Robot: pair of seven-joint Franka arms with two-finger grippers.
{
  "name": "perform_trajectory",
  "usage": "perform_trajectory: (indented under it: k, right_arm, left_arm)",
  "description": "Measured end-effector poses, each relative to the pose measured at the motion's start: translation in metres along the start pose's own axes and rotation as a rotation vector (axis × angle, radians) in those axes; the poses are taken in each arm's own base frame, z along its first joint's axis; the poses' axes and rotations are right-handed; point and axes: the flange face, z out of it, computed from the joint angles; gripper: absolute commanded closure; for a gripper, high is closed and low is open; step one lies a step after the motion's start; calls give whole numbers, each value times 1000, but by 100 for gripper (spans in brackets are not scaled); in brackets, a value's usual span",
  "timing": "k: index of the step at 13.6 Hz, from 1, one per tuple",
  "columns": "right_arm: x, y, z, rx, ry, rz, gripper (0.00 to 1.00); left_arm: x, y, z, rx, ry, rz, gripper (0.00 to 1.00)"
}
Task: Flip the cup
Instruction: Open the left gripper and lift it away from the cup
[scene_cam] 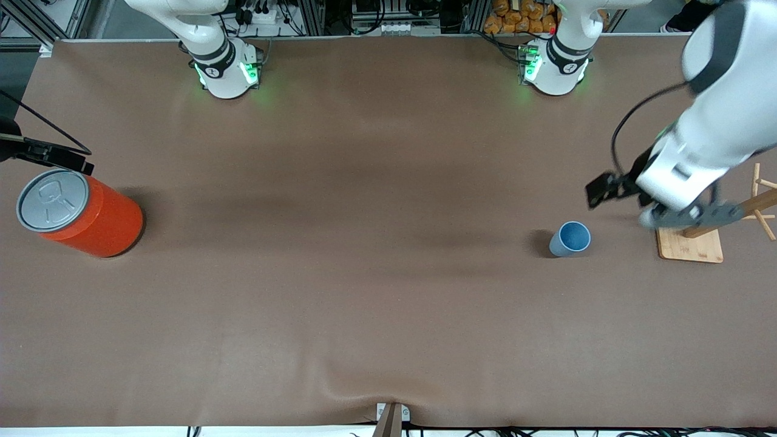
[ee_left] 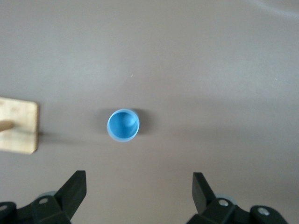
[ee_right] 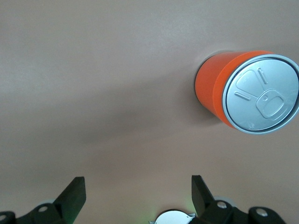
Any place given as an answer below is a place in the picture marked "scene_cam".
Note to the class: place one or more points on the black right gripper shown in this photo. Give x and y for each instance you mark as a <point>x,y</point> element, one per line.
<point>36,150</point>

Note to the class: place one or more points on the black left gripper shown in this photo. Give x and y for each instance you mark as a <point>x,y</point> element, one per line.
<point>631,179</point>

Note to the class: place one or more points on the light blue plastic cup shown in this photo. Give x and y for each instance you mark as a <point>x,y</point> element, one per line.
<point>570,240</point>

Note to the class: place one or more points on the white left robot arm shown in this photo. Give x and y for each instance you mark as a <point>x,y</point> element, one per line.
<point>716,121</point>

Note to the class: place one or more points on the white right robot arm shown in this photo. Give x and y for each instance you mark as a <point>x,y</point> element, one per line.
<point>218,73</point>

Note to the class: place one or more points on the wooden cup stand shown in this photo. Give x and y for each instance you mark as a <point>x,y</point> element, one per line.
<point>692,246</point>

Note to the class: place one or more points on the orange can with grey lid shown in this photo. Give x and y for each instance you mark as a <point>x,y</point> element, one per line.
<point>85,212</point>

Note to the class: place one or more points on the orange snack bag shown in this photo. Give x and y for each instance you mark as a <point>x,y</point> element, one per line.
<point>516,18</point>

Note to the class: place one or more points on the white power strip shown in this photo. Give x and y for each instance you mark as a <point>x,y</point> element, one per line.
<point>262,13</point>

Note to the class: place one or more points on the brown table mat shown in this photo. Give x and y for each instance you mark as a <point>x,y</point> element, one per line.
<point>388,334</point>

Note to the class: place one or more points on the white terminal block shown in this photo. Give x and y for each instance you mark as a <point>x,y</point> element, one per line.
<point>394,28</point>

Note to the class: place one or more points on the aluminium frame profile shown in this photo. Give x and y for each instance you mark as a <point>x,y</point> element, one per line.
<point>36,21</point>

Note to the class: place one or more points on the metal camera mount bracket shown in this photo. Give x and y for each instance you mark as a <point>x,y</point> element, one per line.
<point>391,419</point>

